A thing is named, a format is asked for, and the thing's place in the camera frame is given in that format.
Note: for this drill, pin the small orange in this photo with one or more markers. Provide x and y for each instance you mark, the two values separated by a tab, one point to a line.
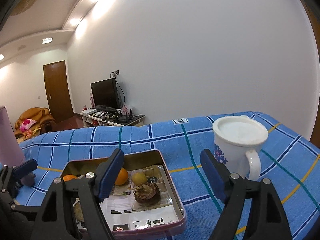
69	177

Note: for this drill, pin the orange leather sofa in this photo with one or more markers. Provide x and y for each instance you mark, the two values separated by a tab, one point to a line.
41	115

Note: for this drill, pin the purple round fruit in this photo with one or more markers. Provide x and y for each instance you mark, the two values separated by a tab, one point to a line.
29	179

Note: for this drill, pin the large orange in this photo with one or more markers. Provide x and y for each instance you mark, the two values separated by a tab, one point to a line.
122	177

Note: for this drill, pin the wall power socket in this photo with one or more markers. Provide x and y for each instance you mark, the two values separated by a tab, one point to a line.
116	73

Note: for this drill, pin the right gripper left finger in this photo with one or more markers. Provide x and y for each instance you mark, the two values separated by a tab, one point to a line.
56	218

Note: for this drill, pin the pink thermos jug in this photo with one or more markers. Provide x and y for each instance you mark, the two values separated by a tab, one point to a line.
10	151

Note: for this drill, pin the dark brown mangosteen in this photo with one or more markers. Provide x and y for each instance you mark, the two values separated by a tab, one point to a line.
148	193

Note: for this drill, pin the metal tin box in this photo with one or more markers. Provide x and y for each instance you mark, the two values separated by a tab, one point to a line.
147	206

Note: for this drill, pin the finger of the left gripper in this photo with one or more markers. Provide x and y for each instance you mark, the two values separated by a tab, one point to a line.
25	169

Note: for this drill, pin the white floral mug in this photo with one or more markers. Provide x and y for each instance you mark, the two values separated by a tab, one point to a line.
237	143

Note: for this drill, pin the blue plaid tablecloth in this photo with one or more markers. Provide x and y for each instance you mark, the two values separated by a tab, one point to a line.
289	160

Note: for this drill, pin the black television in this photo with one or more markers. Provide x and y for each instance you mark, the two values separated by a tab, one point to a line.
105	93

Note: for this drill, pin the cut taro piece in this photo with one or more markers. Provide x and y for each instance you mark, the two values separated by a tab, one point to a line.
78	211

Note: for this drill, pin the round gold ceiling lamp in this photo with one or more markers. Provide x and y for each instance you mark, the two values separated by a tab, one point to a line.
22	6

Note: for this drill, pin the brown wooden door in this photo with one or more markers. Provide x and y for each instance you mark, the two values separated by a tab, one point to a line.
58	96

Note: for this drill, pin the yellow small fruit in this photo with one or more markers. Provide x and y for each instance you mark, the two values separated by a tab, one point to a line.
139	178

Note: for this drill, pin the pink floral cushion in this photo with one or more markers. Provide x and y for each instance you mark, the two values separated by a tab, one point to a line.
26	124

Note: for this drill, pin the white tv stand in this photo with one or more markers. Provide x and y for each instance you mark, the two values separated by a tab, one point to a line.
93	120

